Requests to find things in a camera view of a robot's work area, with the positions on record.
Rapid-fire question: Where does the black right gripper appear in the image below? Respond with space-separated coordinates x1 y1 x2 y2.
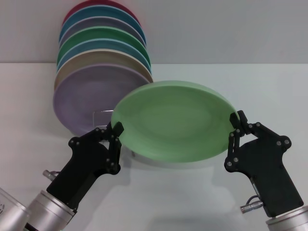
224 110 305 218

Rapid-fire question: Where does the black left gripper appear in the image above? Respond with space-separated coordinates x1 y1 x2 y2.
46 121 125 210

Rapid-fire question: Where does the light green plate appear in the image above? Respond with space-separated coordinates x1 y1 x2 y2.
111 80 239 164

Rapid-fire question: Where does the purple plate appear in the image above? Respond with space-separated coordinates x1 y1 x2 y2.
52 64 154 135

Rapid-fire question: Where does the beige plate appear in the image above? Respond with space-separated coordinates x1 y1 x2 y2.
54 49 154 92

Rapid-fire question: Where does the light blue plate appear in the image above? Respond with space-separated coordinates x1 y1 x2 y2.
56 38 153 73

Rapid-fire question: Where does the dark green plate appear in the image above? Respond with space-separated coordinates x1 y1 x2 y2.
57 26 152 68

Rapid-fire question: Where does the grey lavender plate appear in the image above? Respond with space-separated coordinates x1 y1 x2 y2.
59 16 146 49

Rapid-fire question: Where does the teal blue plate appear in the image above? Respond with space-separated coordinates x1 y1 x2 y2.
59 4 147 46

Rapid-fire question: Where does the maroon red plate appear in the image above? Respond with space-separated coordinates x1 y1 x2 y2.
61 0 140 28

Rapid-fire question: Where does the left arm cable connector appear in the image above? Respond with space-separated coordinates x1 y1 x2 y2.
42 169 61 180

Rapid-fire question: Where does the arm cable connector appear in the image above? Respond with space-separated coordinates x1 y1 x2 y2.
42 169 61 180
240 195 266 214

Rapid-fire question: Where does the right arm cable connector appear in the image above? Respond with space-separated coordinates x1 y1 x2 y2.
240 195 266 214

